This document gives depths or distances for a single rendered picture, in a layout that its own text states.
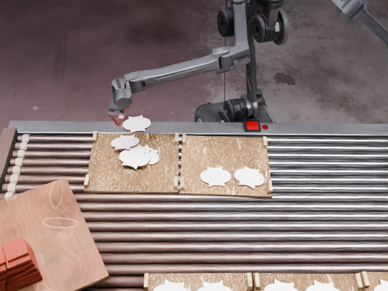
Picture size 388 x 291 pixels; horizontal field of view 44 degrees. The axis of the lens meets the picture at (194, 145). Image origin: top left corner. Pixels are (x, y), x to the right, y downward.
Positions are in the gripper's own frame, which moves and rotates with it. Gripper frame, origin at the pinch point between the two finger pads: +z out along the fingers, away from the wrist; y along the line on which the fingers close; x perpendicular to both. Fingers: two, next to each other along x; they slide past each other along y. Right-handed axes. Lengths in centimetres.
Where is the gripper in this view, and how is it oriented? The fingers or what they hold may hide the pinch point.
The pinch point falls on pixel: (122, 116)
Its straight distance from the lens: 213.0
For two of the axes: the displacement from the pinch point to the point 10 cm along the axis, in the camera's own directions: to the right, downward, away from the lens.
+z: -0.4, 6.7, 7.4
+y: 2.4, -7.2, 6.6
